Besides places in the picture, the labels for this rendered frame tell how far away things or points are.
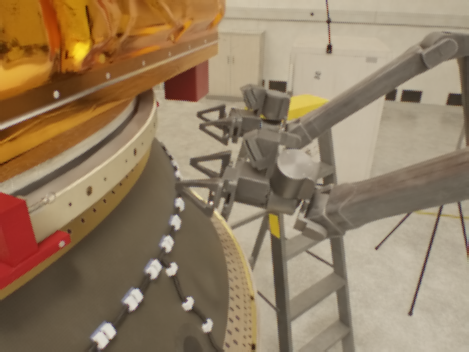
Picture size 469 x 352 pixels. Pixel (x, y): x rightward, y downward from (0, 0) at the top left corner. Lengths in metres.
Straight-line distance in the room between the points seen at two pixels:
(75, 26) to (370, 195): 0.51
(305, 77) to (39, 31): 3.34
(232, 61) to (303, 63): 3.76
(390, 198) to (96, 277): 0.46
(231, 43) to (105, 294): 6.89
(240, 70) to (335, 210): 6.87
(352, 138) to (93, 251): 3.51
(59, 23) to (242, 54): 6.76
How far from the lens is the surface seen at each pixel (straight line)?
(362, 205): 0.58
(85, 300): 0.64
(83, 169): 0.62
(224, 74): 7.49
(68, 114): 0.70
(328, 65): 3.78
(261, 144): 0.60
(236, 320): 1.01
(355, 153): 4.03
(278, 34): 7.80
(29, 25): 0.59
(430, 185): 0.53
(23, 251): 0.52
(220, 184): 0.58
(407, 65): 0.95
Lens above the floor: 1.96
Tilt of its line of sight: 26 degrees down
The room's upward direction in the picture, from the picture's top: 1 degrees clockwise
